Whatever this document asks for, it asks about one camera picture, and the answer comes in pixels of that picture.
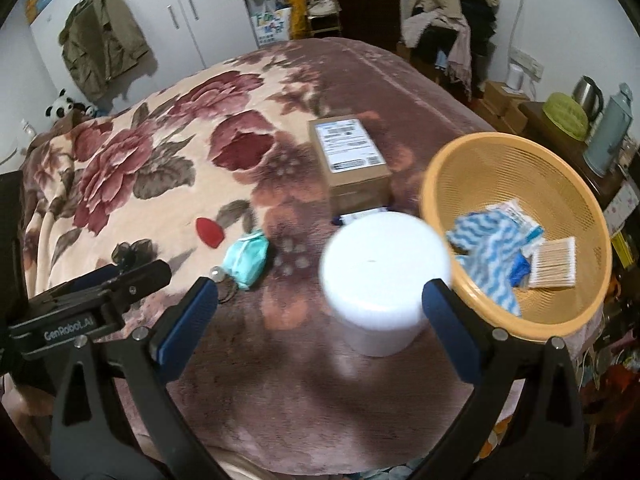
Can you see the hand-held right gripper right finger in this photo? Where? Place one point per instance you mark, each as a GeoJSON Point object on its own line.
{"type": "Point", "coordinates": [450, 330]}

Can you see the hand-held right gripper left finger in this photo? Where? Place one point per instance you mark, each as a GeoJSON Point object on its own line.
{"type": "Point", "coordinates": [182, 325]}

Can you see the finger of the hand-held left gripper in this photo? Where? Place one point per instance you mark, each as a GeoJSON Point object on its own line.
{"type": "Point", "coordinates": [145, 275]}
{"type": "Point", "coordinates": [95, 273]}

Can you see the small red object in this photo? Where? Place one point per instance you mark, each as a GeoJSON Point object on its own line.
{"type": "Point", "coordinates": [210, 232]}

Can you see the green face mask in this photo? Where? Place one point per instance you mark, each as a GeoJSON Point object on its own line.
{"type": "Point", "coordinates": [245, 260]}

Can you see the blue wet wipes packet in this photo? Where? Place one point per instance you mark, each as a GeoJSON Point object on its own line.
{"type": "Point", "coordinates": [520, 270]}

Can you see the blue white striped cloth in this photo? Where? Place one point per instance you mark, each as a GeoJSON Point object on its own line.
{"type": "Point", "coordinates": [490, 245]}

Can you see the pack of cotton swabs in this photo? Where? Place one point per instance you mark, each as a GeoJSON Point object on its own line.
{"type": "Point", "coordinates": [552, 265]}

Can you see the white teal printed packet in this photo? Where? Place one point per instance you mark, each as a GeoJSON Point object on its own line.
{"type": "Point", "coordinates": [520, 220]}

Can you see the orange plastic basket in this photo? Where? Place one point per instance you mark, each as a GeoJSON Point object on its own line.
{"type": "Point", "coordinates": [510, 170]}

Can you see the person's left forearm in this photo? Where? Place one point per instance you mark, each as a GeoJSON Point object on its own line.
{"type": "Point", "coordinates": [15, 400]}

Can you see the white plastic canister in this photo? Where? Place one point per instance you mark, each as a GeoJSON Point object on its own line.
{"type": "Point", "coordinates": [385, 270]}

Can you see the dark panel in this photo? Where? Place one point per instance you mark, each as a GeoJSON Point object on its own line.
{"type": "Point", "coordinates": [10, 230]}

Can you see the small blue white box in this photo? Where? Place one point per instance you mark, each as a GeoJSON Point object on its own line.
{"type": "Point", "coordinates": [345, 219]}

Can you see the labelled cardboard box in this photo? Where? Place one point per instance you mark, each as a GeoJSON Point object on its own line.
{"type": "Point", "coordinates": [360, 190]}

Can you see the panda plush toy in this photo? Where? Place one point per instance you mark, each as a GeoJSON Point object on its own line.
{"type": "Point", "coordinates": [60, 106]}

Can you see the red plastic bag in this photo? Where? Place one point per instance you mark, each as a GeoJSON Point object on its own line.
{"type": "Point", "coordinates": [619, 376]}

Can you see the yellow flat item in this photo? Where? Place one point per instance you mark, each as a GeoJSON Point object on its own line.
{"type": "Point", "coordinates": [621, 249]}

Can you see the wooden side table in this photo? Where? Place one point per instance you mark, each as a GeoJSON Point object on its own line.
{"type": "Point", "coordinates": [550, 152]}

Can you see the floral paper bag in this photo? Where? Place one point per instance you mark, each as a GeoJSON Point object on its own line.
{"type": "Point", "coordinates": [619, 207]}

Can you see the plain brown carton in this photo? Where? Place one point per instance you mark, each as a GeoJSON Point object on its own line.
{"type": "Point", "coordinates": [502, 120]}

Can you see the olive green jacket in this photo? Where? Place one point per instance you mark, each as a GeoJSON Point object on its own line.
{"type": "Point", "coordinates": [100, 40]}

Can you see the small labelled carton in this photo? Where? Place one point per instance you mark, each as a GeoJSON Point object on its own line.
{"type": "Point", "coordinates": [505, 94]}

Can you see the grey blue thermos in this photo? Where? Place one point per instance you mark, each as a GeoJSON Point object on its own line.
{"type": "Point", "coordinates": [607, 135]}

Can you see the white cup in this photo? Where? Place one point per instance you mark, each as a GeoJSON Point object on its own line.
{"type": "Point", "coordinates": [516, 77]}

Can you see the steel electric kettle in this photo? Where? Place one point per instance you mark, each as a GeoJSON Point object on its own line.
{"type": "Point", "coordinates": [587, 96]}

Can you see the white printed shopping bag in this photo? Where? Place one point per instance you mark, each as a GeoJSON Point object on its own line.
{"type": "Point", "coordinates": [270, 27]}

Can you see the white power strip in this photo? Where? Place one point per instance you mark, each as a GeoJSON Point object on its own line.
{"type": "Point", "coordinates": [527, 62]}

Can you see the yellow cloth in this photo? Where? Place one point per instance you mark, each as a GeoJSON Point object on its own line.
{"type": "Point", "coordinates": [297, 15]}

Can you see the wooden rack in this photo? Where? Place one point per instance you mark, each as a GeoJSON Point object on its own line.
{"type": "Point", "coordinates": [325, 22]}

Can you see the pile of clothes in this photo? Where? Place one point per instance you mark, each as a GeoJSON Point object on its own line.
{"type": "Point", "coordinates": [450, 10]}

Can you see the white shoes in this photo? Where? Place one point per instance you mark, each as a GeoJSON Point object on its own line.
{"type": "Point", "coordinates": [321, 6]}

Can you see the dark wooden door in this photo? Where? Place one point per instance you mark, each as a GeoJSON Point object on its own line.
{"type": "Point", "coordinates": [365, 0]}

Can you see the white wall socket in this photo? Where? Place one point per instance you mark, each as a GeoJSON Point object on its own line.
{"type": "Point", "coordinates": [25, 128]}

